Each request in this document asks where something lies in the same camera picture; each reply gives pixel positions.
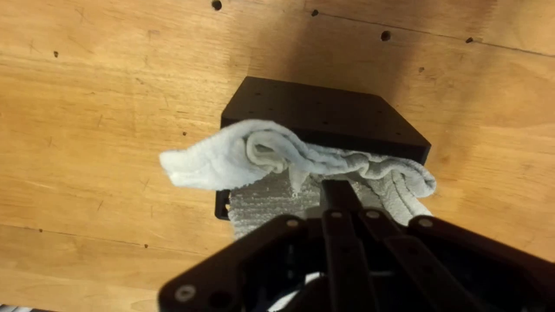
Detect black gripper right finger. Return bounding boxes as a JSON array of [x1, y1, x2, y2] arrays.
[[337, 178, 555, 312]]

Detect black perforated box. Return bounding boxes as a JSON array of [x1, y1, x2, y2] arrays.
[[214, 74, 433, 223]]

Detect white cloth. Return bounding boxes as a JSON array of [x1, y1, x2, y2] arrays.
[[159, 118, 438, 239]]

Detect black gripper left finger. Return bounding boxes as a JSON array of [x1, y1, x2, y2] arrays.
[[159, 178, 379, 312]]

